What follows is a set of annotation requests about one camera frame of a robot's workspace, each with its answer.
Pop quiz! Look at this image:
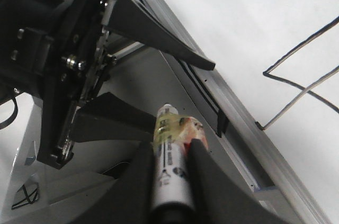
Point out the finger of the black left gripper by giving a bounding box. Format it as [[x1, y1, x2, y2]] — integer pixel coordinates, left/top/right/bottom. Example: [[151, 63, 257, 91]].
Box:
[[106, 0, 215, 70], [70, 92, 156, 142]]

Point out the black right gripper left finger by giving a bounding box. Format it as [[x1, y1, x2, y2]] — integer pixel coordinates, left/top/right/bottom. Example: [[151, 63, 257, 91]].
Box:
[[1, 141, 154, 223]]

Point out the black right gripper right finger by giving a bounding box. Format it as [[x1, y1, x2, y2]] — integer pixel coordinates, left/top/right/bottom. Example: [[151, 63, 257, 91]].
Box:
[[188, 139, 286, 223]]

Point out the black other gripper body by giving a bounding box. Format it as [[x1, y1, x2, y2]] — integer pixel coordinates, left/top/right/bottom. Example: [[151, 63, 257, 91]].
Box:
[[1, 0, 112, 169]]

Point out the white whiteboard marker with tape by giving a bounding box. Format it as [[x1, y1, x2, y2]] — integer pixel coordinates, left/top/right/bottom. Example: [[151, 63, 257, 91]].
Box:
[[149, 103, 209, 219]]

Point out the white whiteboard with aluminium frame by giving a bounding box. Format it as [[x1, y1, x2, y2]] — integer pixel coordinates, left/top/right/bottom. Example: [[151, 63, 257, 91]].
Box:
[[116, 0, 339, 224]]

